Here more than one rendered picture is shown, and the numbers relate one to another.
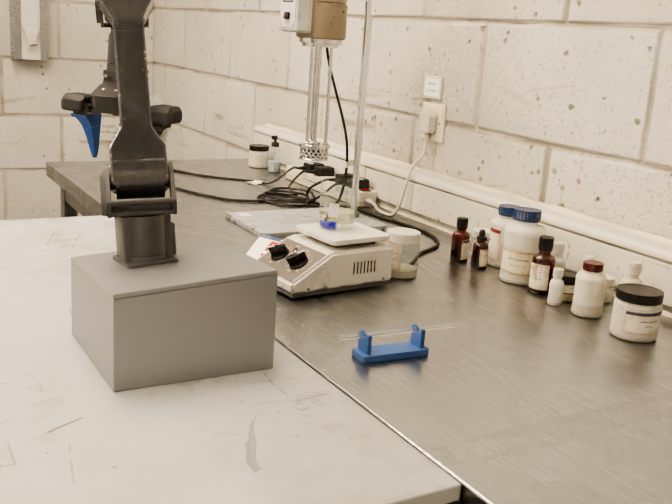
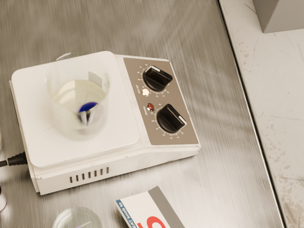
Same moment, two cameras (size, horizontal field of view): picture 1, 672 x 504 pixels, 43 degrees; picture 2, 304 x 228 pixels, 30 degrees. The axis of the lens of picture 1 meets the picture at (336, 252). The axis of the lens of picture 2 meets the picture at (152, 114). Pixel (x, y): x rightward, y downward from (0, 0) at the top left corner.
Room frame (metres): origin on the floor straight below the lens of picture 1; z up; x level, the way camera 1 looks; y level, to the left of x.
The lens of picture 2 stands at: (1.63, 0.12, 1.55)
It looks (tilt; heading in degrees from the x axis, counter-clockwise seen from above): 64 degrees down; 190
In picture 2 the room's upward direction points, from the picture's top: 10 degrees clockwise
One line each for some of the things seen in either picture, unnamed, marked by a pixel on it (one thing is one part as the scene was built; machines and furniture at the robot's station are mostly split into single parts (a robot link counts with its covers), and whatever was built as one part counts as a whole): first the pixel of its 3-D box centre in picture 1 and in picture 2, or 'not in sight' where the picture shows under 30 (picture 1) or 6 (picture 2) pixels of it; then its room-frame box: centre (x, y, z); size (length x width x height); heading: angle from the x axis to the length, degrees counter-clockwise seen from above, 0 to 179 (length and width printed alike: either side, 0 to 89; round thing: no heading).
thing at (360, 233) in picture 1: (342, 232); (74, 107); (1.38, -0.01, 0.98); 0.12 x 0.12 x 0.01; 36
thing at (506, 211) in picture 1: (506, 235); not in sight; (1.56, -0.32, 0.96); 0.06 x 0.06 x 0.11
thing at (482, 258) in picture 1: (480, 248); not in sight; (1.53, -0.27, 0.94); 0.03 x 0.03 x 0.07
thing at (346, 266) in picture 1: (328, 258); (97, 118); (1.37, 0.01, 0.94); 0.22 x 0.13 x 0.08; 126
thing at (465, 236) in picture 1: (460, 239); not in sight; (1.57, -0.23, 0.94); 0.03 x 0.03 x 0.08
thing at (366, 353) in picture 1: (391, 342); not in sight; (1.05, -0.08, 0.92); 0.10 x 0.03 x 0.04; 117
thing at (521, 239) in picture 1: (523, 245); not in sight; (1.46, -0.33, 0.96); 0.07 x 0.07 x 0.13
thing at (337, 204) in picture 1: (336, 205); (80, 102); (1.40, 0.00, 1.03); 0.07 x 0.06 x 0.08; 31
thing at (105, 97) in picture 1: (115, 94); not in sight; (1.34, 0.36, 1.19); 0.07 x 0.07 x 0.06; 83
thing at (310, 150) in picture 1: (316, 100); not in sight; (1.81, 0.06, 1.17); 0.07 x 0.07 x 0.25
